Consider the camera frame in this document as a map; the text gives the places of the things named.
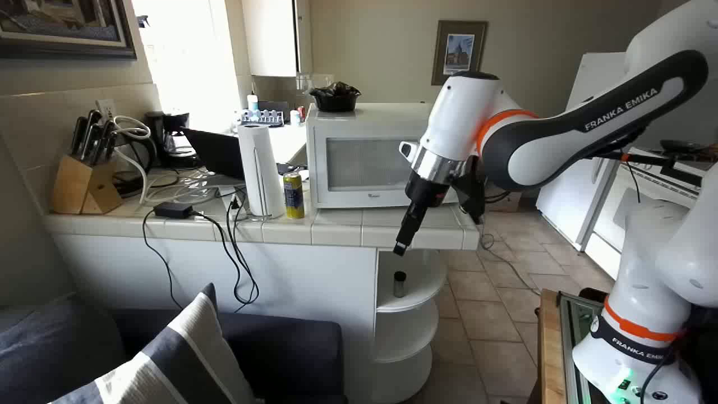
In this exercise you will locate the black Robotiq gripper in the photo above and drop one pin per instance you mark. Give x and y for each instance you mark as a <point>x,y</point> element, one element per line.
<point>426,191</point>

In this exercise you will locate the white microwave door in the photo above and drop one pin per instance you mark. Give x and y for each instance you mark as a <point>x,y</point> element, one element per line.
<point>360,162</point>

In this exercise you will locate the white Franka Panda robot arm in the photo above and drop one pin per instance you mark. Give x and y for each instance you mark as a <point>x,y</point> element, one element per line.
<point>642,97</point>

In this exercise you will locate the white microwave oven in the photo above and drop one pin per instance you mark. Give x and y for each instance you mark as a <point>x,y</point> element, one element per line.
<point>366,149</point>

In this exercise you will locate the small dark bottle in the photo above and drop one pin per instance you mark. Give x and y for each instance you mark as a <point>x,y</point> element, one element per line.
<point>399,284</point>

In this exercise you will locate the white round corner shelf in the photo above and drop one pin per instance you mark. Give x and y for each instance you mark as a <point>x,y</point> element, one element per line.
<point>407,322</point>

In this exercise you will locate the yellow spray can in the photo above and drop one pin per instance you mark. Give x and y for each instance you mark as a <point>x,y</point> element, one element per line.
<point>295,195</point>

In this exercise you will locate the black bowl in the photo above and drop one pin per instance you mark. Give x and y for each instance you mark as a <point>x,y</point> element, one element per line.
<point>335,97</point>

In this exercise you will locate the white paper towel roll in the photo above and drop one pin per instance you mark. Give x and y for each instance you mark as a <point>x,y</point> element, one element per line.
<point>258,170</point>

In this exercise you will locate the white refrigerator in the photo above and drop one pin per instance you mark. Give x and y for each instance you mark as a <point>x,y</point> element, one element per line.
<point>580,194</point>

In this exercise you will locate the dark blue sofa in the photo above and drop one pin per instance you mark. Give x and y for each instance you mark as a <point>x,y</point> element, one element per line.
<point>284,355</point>

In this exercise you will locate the dish rack with dishes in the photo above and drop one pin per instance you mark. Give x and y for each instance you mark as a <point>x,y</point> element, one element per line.
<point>262,116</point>

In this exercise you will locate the small framed building picture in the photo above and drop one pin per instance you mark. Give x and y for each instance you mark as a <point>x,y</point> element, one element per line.
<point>459,49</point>

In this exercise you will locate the white tiled counter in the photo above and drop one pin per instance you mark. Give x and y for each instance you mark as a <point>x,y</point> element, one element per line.
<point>225,260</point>

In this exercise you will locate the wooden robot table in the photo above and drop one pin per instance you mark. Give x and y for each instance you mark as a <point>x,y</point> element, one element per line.
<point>553,350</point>

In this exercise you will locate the black laptop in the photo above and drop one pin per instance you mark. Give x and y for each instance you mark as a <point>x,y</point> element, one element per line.
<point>216,153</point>

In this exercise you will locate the white stove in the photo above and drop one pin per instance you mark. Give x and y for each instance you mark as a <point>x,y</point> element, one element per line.
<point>619,216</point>

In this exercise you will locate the black power adapter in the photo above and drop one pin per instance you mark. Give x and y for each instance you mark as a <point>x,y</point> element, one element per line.
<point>173,210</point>

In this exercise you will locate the black coffee maker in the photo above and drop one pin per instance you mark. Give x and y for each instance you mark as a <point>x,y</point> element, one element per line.
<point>167,138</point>

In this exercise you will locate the blue white striped pillow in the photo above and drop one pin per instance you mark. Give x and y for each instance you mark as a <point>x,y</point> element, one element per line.
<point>175,360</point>

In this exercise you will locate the wooden knife block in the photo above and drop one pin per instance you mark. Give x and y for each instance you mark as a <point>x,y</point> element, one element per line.
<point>81,187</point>

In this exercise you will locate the grey cushion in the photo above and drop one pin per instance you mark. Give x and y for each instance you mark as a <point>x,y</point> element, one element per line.
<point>53,349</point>

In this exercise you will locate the large dark framed picture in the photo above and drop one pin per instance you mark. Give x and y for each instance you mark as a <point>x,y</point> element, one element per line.
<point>58,24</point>

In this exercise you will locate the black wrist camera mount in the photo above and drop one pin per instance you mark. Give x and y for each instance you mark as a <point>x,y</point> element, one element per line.
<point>471,195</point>

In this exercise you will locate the white wall cabinet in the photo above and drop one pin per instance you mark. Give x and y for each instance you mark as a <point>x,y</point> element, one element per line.
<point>269,36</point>

